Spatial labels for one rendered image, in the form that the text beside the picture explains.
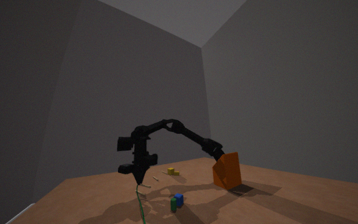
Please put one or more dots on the green cylinder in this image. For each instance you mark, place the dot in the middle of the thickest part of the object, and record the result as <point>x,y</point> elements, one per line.
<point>173,204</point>

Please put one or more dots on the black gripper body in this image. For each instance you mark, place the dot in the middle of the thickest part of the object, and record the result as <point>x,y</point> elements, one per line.
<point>130,168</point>

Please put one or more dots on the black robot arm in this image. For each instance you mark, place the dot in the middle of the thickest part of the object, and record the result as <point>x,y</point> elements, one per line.
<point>139,138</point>

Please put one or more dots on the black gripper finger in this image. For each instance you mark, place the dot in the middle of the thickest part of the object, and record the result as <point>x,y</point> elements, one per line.
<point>136,174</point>
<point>143,173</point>

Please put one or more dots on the blue block with hole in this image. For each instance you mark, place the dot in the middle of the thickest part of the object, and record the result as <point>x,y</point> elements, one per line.
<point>179,198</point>

